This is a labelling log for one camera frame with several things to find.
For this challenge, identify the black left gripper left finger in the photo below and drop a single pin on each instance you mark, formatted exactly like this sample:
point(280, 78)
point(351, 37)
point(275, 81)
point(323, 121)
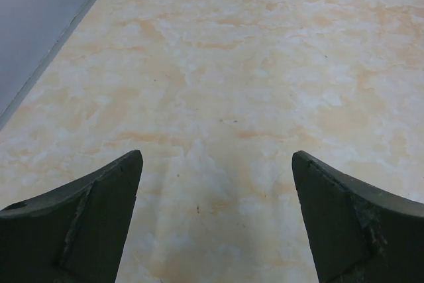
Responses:
point(74, 233)

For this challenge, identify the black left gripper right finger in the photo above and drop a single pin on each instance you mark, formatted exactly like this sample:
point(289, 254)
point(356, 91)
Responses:
point(357, 232)

